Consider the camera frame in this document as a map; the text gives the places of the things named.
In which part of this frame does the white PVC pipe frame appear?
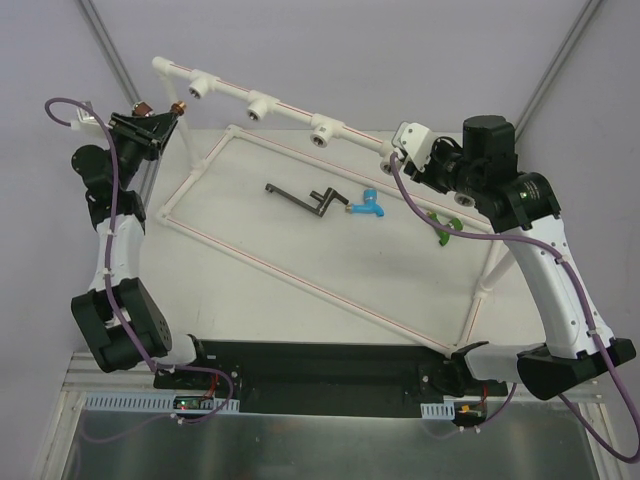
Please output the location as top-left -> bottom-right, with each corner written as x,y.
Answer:
146,57 -> 504,352

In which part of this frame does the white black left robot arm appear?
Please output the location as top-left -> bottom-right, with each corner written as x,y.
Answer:
71,105 -> 212,389

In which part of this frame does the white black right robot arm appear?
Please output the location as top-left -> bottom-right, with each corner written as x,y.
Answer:
391,115 -> 636,400

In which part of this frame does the green plastic faucet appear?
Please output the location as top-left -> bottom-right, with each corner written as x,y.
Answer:
426,211 -> 464,247

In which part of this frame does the blue plastic faucet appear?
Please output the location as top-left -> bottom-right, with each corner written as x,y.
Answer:
345,188 -> 385,218

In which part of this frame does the grey metal long-spout faucet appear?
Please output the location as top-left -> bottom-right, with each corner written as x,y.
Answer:
264,183 -> 349,220

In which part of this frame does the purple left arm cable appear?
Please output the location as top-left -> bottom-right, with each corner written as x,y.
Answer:
43,96 -> 236,444

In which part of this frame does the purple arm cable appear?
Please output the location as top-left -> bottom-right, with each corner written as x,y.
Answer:
43,96 -> 236,444
388,152 -> 640,461

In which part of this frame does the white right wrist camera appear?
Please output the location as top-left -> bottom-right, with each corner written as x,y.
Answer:
391,122 -> 438,172

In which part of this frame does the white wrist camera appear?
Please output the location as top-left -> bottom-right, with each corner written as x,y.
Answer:
69,106 -> 104,138
391,122 -> 438,172

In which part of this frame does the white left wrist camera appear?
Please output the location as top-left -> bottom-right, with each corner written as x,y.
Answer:
69,106 -> 104,138

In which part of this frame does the right white cable duct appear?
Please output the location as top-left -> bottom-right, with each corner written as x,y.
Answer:
420,399 -> 487,421

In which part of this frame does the white cable duct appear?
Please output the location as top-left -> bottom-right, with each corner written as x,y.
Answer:
420,399 -> 487,421
85,392 -> 240,415

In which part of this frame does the left white cable duct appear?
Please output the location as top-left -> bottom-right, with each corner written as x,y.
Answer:
85,392 -> 240,415

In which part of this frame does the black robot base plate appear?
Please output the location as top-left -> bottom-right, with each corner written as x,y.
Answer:
153,340 -> 508,418

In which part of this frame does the aluminium enclosure frame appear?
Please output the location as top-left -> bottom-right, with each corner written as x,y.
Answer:
65,1 -> 627,479

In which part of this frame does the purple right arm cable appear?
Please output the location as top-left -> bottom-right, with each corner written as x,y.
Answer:
388,152 -> 640,461

